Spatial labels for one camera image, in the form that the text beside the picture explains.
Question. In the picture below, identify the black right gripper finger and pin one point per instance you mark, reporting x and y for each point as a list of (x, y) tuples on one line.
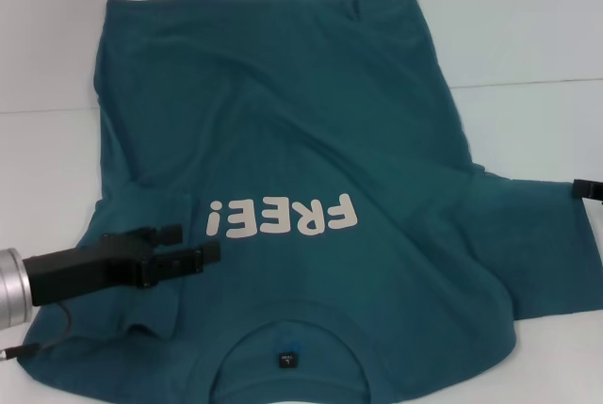
[(589, 189)]

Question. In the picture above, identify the teal t-shirt with FREE print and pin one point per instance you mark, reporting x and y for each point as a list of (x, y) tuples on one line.
[(282, 117)]

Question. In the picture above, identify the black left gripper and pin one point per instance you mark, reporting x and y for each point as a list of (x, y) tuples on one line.
[(85, 267)]

